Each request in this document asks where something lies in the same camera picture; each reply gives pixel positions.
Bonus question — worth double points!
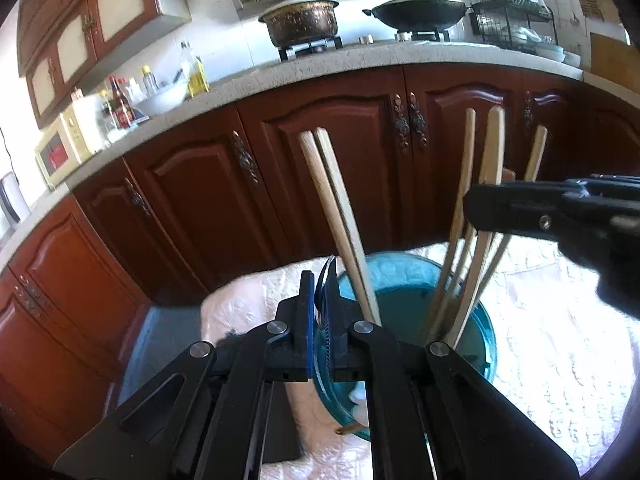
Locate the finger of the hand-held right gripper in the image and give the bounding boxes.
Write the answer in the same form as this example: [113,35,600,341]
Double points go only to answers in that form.
[462,182,618,242]
[562,174,640,195]

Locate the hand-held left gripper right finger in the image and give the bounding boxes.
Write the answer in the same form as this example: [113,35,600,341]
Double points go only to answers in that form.
[319,285,581,480]

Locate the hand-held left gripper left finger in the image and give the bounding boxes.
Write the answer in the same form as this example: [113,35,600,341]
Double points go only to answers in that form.
[52,270,317,480]

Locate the metal spoon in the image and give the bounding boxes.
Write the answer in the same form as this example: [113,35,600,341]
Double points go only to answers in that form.
[316,254,337,311]

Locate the white utensil holder blue rim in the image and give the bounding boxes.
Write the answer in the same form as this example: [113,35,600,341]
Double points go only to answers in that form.
[312,252,497,443]

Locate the black smartphone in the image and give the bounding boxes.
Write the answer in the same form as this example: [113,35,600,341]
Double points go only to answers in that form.
[262,385,303,464]

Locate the white quilted table cover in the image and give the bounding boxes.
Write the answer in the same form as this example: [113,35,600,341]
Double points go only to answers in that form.
[200,242,628,480]

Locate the wooden cutting board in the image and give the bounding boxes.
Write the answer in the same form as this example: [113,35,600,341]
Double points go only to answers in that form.
[590,32,632,78]

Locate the pale blue bowl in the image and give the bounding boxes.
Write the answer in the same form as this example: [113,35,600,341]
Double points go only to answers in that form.
[534,42,566,63]

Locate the dark wooden base cabinets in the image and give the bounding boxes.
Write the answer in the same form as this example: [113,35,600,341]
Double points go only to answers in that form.
[0,62,640,441]

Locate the black wok with lid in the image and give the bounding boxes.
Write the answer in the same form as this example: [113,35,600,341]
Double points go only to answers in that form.
[362,0,468,32]

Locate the speckled stone countertop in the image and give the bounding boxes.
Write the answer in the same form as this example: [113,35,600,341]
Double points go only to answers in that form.
[0,40,640,271]

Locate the yellow cooking oil bottle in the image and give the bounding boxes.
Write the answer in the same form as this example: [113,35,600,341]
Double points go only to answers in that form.
[180,41,211,101]

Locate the white mixing bowl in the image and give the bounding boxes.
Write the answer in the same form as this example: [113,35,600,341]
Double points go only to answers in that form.
[134,79,191,116]

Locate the gas stove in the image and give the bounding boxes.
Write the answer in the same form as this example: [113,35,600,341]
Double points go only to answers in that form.
[278,30,451,63]

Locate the dark sauce bottle red label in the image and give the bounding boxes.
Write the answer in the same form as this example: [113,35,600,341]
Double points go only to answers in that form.
[109,76,133,130]

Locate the stained metal pot with lid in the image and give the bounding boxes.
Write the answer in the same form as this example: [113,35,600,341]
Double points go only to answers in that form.
[258,0,340,48]

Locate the cream microwave oven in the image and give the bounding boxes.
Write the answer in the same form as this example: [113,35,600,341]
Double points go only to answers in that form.
[34,94,108,188]

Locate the steel electric kettle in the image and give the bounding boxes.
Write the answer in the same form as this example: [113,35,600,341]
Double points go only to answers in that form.
[0,171,31,228]

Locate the black wire dish rack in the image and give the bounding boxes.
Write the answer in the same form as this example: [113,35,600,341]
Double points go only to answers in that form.
[470,0,558,53]

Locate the wooden wall cabinet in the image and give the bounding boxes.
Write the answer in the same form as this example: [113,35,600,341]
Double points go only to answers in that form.
[15,0,193,128]

